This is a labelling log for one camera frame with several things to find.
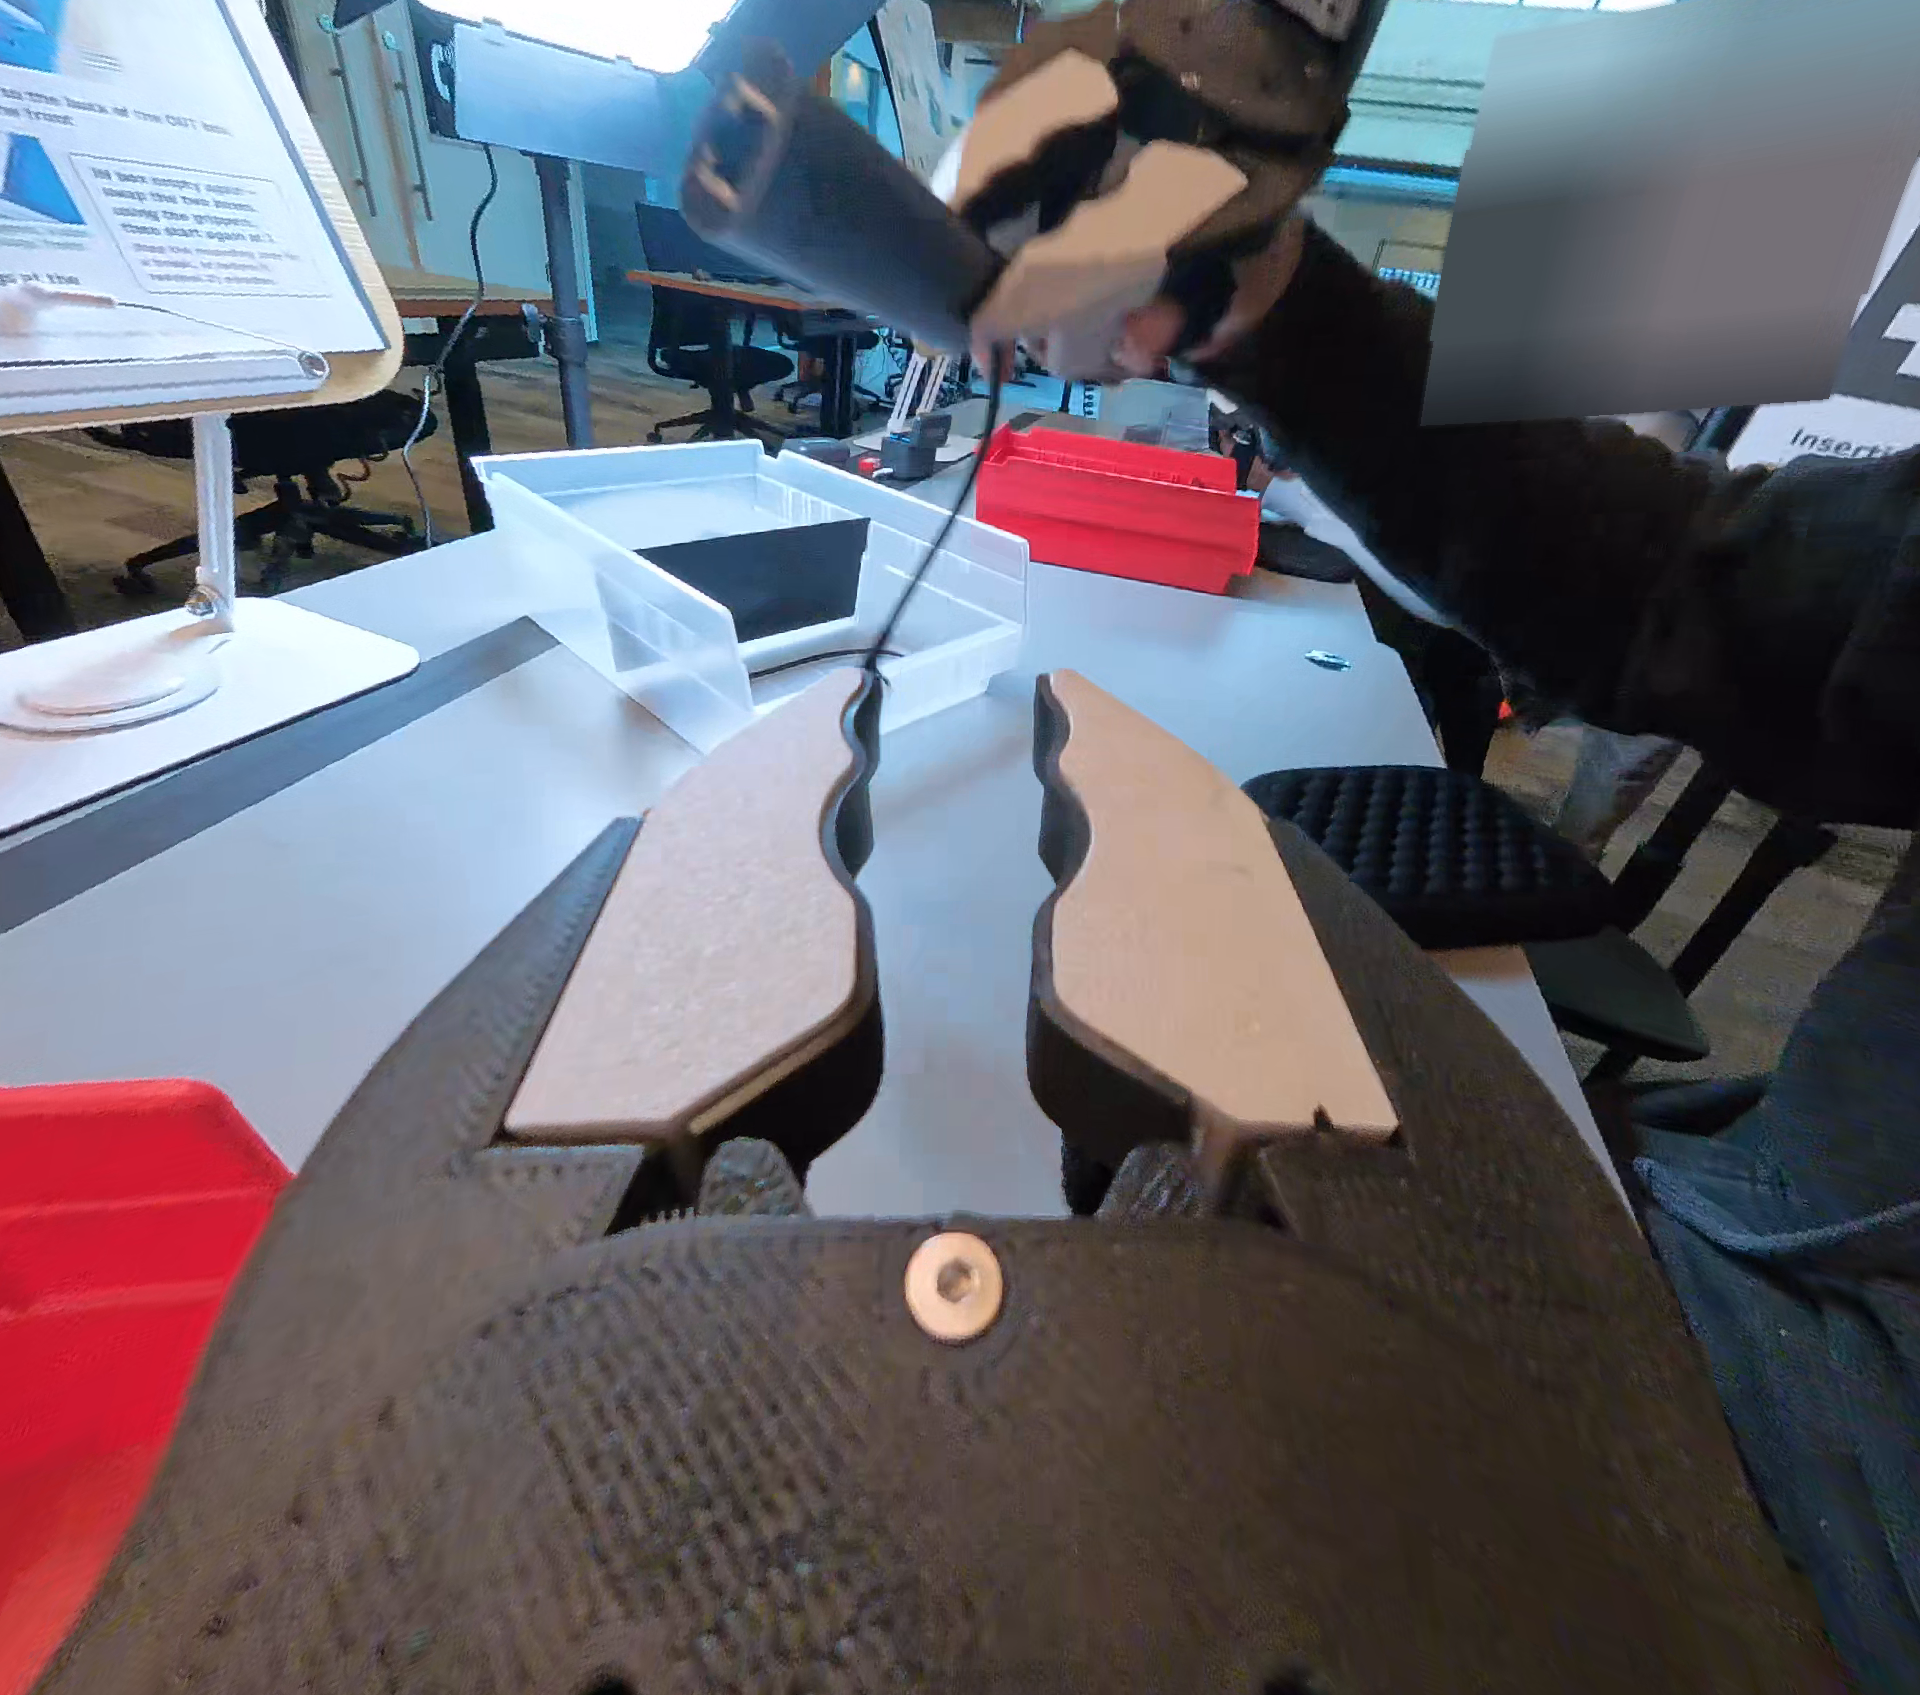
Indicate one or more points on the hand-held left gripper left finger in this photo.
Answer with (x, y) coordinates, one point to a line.
(705, 959)

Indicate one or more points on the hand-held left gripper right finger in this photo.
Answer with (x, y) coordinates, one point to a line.
(1200, 959)

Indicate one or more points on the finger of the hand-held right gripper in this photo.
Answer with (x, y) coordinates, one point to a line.
(1139, 225)
(1043, 121)

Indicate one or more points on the clear plastic box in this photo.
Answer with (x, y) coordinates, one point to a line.
(600, 511)

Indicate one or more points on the red plastic bin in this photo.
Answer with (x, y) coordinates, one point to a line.
(105, 1244)
(1109, 511)

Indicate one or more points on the person's right forearm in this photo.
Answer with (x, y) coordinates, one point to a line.
(1500, 496)

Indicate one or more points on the person's right hand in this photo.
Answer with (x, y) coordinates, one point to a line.
(1156, 343)

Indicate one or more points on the black chair armrest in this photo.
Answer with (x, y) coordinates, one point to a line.
(1424, 847)

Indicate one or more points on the small grey device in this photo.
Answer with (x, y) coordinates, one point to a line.
(915, 444)

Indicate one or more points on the black office chair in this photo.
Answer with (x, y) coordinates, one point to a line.
(270, 466)
(719, 332)

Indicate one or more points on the black foam pad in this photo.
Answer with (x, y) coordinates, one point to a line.
(764, 579)

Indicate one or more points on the black white sign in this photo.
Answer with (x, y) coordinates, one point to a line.
(1860, 375)

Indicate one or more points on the person's legs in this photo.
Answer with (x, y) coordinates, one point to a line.
(1799, 1277)

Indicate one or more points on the black office chair frame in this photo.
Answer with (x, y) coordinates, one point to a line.
(1619, 998)

